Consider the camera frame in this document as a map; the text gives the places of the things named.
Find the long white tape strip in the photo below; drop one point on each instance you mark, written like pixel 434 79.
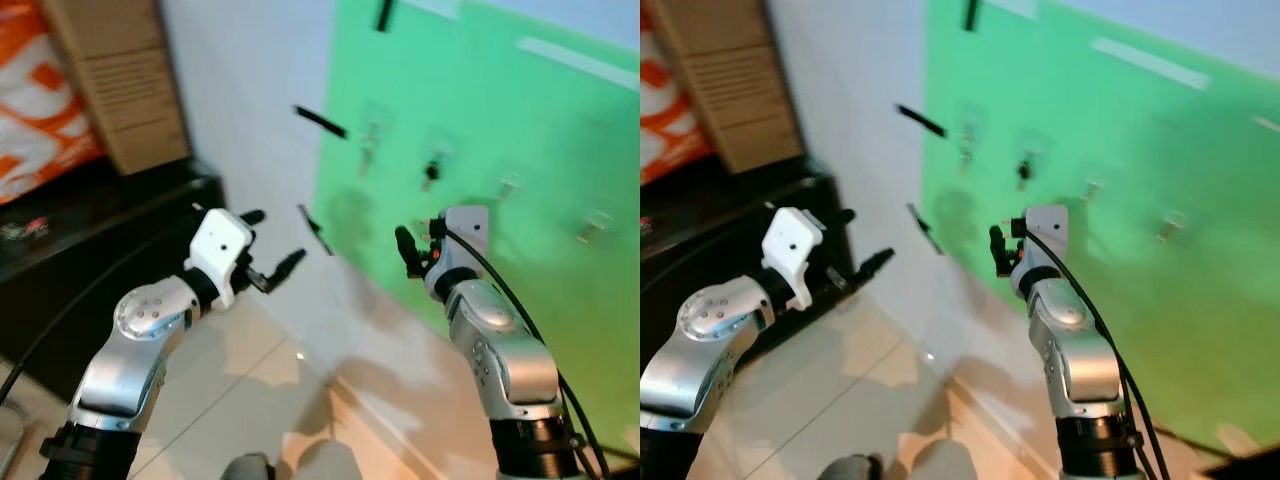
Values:
pixel 1150 63
pixel 575 62

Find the orange and white bag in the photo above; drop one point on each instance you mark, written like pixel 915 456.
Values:
pixel 665 120
pixel 40 110

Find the black cabinet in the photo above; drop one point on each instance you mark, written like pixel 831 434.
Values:
pixel 60 260
pixel 700 220

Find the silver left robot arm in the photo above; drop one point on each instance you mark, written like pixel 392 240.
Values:
pixel 130 370
pixel 690 375

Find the grey robot left leg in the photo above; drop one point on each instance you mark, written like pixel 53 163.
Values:
pixel 248 468
pixel 850 468

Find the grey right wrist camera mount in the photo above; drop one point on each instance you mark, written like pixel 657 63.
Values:
pixel 468 228
pixel 1048 228

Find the short white tape strip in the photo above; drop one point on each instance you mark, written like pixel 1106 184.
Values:
pixel 1266 124

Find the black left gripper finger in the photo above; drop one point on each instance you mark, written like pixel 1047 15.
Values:
pixel 843 216
pixel 288 266
pixel 254 216
pixel 873 264

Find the green wall board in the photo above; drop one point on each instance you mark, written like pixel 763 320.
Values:
pixel 540 300
pixel 1200 300

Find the brown cardboard box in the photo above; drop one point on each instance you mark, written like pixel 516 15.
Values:
pixel 120 90
pixel 740 90

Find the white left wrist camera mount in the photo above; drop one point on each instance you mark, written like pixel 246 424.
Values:
pixel 793 245
pixel 220 245

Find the black-headed key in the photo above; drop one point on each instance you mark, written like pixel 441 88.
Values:
pixel 1023 172
pixel 431 175

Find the grey robot leg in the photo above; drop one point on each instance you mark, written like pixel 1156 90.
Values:
pixel 248 468
pixel 850 468
pixel 330 462
pixel 925 462

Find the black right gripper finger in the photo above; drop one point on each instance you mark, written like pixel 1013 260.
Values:
pixel 405 245
pixel 997 245

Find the grey robot right leg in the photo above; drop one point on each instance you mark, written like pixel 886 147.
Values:
pixel 925 462
pixel 330 462

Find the black tape strip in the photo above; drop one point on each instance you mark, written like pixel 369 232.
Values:
pixel 314 228
pixel 384 14
pixel 922 228
pixel 920 120
pixel 320 121
pixel 971 14

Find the wide white tape strip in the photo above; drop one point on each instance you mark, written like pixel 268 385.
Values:
pixel 430 6

